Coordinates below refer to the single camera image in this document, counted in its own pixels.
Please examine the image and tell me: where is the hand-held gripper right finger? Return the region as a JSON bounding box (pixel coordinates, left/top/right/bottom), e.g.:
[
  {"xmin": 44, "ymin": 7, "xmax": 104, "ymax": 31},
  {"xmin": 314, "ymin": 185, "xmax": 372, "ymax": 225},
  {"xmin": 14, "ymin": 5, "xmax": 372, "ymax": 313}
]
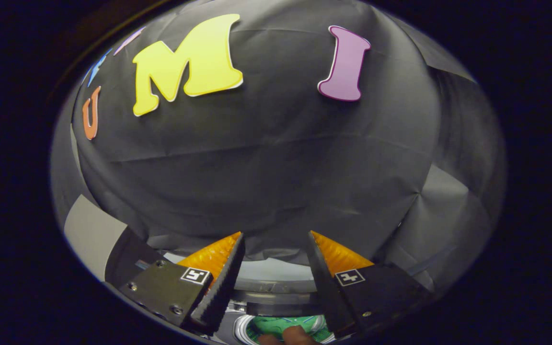
[{"xmin": 307, "ymin": 230, "xmax": 434, "ymax": 339}]

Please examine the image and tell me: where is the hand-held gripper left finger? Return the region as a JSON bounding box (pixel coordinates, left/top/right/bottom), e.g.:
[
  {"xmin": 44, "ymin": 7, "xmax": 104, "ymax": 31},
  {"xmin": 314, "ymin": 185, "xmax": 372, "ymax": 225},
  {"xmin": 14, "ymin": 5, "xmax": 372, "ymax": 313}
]
[{"xmin": 119, "ymin": 232, "xmax": 246, "ymax": 335}]

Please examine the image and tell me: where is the grey washing machine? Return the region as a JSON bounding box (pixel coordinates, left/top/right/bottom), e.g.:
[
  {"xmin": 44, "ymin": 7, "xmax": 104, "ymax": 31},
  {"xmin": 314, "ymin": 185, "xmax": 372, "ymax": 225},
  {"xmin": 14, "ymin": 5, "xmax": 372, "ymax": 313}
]
[{"xmin": 161, "ymin": 252, "xmax": 382, "ymax": 345}]

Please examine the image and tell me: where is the dark washing machine lid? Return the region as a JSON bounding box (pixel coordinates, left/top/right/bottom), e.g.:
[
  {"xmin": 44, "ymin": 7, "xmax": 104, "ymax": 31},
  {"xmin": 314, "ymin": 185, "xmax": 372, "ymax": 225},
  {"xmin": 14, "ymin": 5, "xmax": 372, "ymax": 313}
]
[{"xmin": 233, "ymin": 276, "xmax": 320, "ymax": 317}]

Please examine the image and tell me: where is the green polo shirt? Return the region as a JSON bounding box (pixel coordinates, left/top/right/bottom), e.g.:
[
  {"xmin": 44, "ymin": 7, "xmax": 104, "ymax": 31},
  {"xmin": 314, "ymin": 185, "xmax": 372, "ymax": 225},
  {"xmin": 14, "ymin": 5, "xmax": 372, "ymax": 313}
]
[{"xmin": 252, "ymin": 315, "xmax": 327, "ymax": 343}]

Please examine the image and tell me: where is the black backdrop cloth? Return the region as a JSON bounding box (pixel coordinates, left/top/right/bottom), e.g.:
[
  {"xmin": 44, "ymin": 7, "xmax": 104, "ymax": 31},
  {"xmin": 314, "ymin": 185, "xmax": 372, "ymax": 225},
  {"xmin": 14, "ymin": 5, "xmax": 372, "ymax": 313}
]
[{"xmin": 50, "ymin": 0, "xmax": 506, "ymax": 298}]

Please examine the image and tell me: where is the grey box cabinet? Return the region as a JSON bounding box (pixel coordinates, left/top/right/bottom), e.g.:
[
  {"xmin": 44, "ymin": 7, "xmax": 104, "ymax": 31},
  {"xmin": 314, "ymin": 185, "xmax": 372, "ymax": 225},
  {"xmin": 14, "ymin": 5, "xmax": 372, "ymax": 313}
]
[{"xmin": 64, "ymin": 194, "xmax": 161, "ymax": 283}]

